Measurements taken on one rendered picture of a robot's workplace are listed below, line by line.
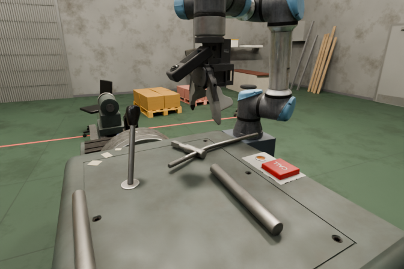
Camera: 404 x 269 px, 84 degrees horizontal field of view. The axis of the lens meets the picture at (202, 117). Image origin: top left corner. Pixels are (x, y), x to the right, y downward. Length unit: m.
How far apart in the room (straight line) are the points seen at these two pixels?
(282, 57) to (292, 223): 0.71
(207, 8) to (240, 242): 0.45
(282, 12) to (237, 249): 0.82
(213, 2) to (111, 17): 7.81
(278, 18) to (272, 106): 0.35
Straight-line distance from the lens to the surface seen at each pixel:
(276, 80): 1.02
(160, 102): 5.36
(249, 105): 1.08
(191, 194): 0.46
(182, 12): 0.73
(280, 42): 0.99
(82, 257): 0.36
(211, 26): 0.54
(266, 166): 0.55
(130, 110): 0.51
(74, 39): 8.30
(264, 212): 0.40
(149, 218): 0.42
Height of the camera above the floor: 1.52
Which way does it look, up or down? 17 degrees down
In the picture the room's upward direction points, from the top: straight up
